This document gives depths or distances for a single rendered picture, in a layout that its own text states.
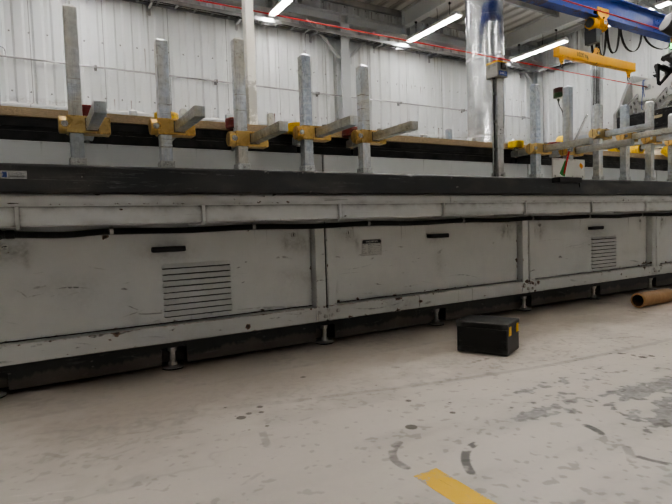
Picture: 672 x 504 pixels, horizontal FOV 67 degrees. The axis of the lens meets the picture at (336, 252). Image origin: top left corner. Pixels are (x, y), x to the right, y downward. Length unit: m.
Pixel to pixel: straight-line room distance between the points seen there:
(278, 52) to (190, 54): 1.67
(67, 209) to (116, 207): 0.13
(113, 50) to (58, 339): 7.73
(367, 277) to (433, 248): 0.40
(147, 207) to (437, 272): 1.43
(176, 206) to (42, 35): 7.70
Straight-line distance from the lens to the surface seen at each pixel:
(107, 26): 9.44
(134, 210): 1.69
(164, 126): 1.71
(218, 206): 1.75
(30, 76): 9.14
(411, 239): 2.43
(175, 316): 1.97
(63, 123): 1.66
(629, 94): 6.03
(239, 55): 1.85
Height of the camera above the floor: 0.50
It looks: 3 degrees down
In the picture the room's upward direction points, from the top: 2 degrees counter-clockwise
